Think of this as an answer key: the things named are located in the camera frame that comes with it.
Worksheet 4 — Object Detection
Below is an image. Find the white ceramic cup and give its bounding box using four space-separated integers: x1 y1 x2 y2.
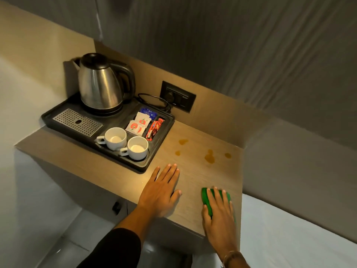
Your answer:
120 136 149 161
95 127 128 151

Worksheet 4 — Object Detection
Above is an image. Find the thin wrist bracelet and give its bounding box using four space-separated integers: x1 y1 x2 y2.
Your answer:
221 251 244 268

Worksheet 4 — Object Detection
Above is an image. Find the black sleeve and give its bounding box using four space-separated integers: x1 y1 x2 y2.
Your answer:
79 228 142 268

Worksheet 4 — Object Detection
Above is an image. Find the black plastic tray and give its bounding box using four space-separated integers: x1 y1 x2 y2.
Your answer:
41 93 176 173

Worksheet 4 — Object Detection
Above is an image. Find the green sponge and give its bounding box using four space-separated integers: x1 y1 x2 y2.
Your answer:
201 187 236 222

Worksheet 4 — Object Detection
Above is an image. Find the person's left forearm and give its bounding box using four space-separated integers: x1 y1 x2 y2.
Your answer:
79 205 148 268

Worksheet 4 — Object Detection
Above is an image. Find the black kettle base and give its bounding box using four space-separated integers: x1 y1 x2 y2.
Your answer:
80 102 124 116

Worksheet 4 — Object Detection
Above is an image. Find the black power cable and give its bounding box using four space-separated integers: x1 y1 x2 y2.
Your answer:
137 93 171 114

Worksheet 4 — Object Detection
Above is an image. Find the stainless steel electric kettle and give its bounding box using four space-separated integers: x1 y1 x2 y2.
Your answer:
73 52 136 110

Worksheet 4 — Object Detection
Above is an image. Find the person's right forearm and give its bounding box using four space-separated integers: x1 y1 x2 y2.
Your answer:
222 251 250 268

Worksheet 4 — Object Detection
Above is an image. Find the person's right hand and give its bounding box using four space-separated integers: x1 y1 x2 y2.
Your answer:
201 187 235 258

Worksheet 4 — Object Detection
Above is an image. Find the white bed sheet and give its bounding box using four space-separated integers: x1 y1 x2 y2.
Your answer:
192 192 357 268

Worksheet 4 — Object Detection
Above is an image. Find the perforated metal drip grate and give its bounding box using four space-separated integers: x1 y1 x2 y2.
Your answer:
52 108 103 137

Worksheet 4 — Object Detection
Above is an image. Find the black wall power socket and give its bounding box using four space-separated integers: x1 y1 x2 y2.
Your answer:
160 80 197 114

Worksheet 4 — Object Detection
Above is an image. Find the person's left hand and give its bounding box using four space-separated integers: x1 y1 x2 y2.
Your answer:
137 163 182 218

